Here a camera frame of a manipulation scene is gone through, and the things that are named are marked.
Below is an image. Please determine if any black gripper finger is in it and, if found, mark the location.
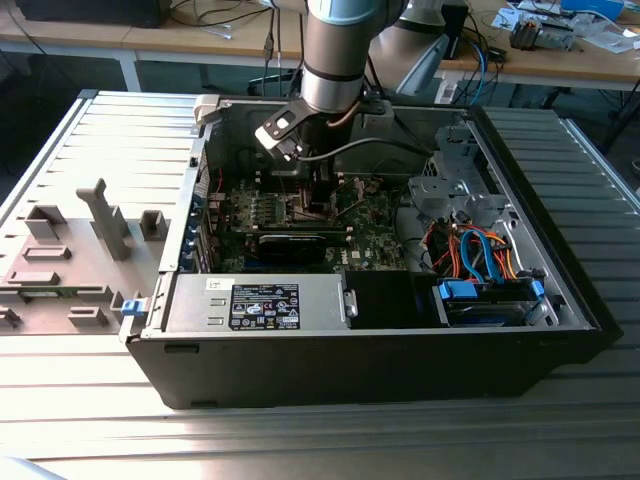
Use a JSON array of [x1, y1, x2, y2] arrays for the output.
[[308, 165, 335, 212]]

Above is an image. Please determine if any silver CPU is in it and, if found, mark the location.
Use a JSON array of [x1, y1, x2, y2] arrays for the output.
[[297, 194, 341, 217]]

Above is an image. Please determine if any metal socket cover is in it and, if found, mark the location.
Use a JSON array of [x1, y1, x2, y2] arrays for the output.
[[332, 173, 365, 216]]

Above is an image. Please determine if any CPU socket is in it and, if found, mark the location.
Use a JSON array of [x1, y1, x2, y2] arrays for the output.
[[282, 189, 337, 225]]

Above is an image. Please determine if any green motherboard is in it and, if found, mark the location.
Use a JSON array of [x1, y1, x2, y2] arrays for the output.
[[207, 172, 416, 275]]

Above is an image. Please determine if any black graphics card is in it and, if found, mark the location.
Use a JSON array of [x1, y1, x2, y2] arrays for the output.
[[255, 230, 327, 267]]

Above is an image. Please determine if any grey slanted panel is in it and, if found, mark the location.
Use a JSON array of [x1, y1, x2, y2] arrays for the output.
[[397, 32, 451, 95]]

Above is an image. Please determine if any beige case latch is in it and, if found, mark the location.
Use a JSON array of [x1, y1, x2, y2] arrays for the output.
[[192, 94, 222, 126]]

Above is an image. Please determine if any metal drive cage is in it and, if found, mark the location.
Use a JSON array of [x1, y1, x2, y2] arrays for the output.
[[407, 124, 524, 241]]

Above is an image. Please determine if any blue card retainer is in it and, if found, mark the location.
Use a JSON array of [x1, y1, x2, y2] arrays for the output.
[[182, 197, 209, 275]]

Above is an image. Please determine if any hard disk in blue carrier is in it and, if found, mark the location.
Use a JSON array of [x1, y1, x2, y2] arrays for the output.
[[435, 278, 547, 329]]

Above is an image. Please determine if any silver power supply unit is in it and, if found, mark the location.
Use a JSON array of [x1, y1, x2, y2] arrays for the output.
[[164, 272, 347, 335]]

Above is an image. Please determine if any black PC case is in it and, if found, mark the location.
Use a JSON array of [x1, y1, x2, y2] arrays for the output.
[[118, 92, 625, 412]]

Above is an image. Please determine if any black finned heat sink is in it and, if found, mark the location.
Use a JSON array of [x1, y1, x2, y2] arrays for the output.
[[508, 13, 545, 51]]

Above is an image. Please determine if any grey metal device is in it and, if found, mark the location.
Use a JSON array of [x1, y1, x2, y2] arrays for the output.
[[539, 17, 576, 51]]

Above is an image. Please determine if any grey parts rack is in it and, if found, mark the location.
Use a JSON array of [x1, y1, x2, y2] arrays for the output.
[[0, 177, 174, 337]]

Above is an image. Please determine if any black monitor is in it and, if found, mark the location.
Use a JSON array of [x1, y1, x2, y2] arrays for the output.
[[14, 0, 169, 30]]

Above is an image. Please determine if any wooden desk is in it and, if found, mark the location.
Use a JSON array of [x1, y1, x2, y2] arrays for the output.
[[0, 0, 640, 94]]

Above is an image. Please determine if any green RAM stick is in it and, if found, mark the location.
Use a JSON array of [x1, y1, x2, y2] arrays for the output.
[[22, 287, 84, 300]]

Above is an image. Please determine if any blue cardboard box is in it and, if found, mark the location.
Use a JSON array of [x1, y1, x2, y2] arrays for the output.
[[559, 0, 626, 22]]

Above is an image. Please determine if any thin wire locking lever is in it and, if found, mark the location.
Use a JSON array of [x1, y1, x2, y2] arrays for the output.
[[273, 157, 289, 202], [336, 197, 366, 219]]

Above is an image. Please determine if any black camera cable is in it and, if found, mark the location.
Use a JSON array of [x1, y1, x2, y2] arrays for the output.
[[298, 136, 434, 161]]

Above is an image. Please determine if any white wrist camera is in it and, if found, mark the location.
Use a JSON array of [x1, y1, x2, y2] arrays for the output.
[[253, 98, 309, 162]]

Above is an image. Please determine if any grey ribbon cable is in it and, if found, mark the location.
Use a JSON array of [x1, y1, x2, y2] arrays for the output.
[[197, 147, 211, 199]]

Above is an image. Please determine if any silver metal handle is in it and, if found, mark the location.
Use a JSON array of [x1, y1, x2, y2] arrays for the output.
[[341, 287, 361, 319]]

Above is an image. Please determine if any orange wire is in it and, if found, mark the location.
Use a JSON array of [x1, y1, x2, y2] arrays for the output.
[[487, 230, 524, 282], [429, 224, 460, 277]]

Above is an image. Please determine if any blue data wire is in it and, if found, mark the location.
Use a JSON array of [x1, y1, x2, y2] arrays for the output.
[[458, 228, 496, 284]]

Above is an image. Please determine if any blue hanging cable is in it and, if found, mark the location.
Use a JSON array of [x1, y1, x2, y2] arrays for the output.
[[469, 39, 501, 107]]

